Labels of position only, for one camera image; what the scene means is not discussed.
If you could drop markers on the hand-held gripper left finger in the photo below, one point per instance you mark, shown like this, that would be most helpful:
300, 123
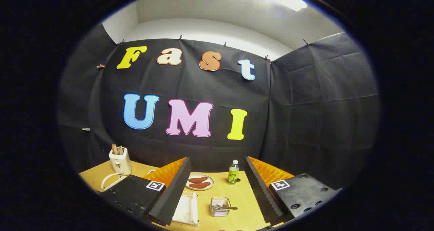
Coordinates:
174, 197

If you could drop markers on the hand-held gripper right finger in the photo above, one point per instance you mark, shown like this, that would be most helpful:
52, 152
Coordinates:
261, 197

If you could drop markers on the white plate with steaks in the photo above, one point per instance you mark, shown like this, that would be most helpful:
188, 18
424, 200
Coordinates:
210, 180

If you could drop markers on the white ribbed drain tray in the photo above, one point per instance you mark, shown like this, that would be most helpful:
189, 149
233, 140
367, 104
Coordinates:
184, 209

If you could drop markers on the brown steak piece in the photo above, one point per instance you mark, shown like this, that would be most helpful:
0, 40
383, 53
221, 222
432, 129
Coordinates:
197, 180
200, 185

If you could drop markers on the green label drink bottle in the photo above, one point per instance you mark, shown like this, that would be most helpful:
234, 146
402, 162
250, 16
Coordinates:
233, 175

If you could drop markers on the white toaster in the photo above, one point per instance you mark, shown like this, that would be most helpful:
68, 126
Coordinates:
120, 163

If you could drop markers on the black backdrop cloth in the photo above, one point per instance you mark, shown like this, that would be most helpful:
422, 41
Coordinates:
291, 122

